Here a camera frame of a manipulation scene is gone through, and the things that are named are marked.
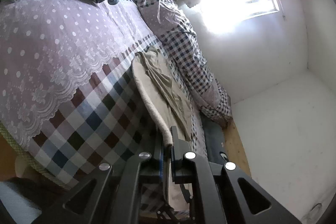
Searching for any beige long-sleeve garment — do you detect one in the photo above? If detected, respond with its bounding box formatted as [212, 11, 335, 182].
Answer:
[131, 45, 195, 212]

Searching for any blue-grey cartoon pillow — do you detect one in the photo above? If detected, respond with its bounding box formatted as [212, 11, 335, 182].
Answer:
[201, 114, 228, 165]

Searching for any checkered bed sheet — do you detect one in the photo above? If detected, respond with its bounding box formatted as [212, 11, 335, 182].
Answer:
[0, 0, 208, 217]

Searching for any checkered rolled duvet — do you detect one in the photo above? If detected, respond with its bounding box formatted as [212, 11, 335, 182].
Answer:
[133, 0, 232, 128]

